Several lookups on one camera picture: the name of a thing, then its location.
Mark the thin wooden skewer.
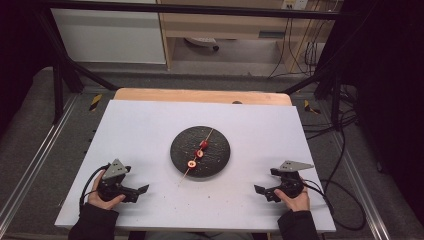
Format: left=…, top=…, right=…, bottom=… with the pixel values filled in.
left=177, top=127, right=215, bottom=186

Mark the white cabinet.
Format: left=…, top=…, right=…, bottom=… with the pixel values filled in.
left=50, top=0, right=167, bottom=65

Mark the light wooden desk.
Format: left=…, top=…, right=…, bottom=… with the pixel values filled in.
left=156, top=0, right=336, bottom=73

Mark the white wall socket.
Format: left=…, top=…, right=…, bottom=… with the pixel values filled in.
left=281, top=0, right=310, bottom=11

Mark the person's right hand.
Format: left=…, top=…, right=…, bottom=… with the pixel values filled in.
left=273, top=189, right=311, bottom=213

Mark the left hand-held gripper black cable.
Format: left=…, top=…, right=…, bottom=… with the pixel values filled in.
left=78, top=163, right=111, bottom=210

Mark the wooden table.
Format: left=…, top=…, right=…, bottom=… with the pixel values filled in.
left=113, top=87, right=293, bottom=107

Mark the right hand-held gripper black cable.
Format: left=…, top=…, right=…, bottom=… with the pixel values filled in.
left=300, top=179, right=336, bottom=216

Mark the white board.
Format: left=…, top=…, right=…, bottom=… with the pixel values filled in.
left=54, top=99, right=337, bottom=234

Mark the bundle of black cables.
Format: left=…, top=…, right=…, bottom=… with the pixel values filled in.
left=267, top=16, right=323, bottom=80

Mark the white chair base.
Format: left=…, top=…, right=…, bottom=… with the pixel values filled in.
left=184, top=36, right=221, bottom=52

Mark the black curtain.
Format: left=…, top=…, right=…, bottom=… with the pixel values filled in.
left=0, top=0, right=56, bottom=138
left=319, top=0, right=424, bottom=229

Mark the hand-held gripper black cable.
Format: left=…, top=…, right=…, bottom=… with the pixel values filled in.
left=78, top=163, right=111, bottom=210
left=300, top=179, right=336, bottom=216

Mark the person's left hand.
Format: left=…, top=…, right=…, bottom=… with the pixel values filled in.
left=87, top=169, right=127, bottom=211

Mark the black metal frame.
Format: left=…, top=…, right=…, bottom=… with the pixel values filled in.
left=33, top=0, right=354, bottom=131

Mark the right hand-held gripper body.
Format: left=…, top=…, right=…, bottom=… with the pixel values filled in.
left=265, top=160, right=315, bottom=204

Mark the round black plate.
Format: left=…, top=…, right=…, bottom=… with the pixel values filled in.
left=169, top=125, right=231, bottom=179

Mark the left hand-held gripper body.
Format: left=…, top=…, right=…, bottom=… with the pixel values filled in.
left=97, top=158, right=140, bottom=204

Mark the metal floor rail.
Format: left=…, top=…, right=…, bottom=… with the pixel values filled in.
left=0, top=94, right=80, bottom=228
left=332, top=131, right=392, bottom=240

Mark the long black floor cable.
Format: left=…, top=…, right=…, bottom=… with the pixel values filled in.
left=301, top=83, right=367, bottom=232

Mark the yellow black floor tape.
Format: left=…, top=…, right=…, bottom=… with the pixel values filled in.
left=88, top=93, right=104, bottom=112
left=303, top=99, right=321, bottom=115

